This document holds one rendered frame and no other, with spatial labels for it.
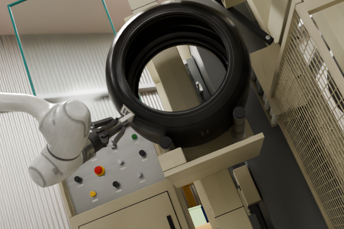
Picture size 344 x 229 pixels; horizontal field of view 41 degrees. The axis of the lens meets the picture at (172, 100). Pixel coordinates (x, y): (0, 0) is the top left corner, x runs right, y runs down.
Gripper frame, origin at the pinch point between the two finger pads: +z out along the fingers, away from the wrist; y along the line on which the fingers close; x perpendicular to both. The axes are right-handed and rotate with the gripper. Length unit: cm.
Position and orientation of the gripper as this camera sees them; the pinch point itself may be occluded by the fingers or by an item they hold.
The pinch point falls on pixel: (125, 120)
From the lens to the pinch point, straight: 163.8
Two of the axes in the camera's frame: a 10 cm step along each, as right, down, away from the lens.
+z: 5.5, -3.7, 7.5
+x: 3.3, -7.3, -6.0
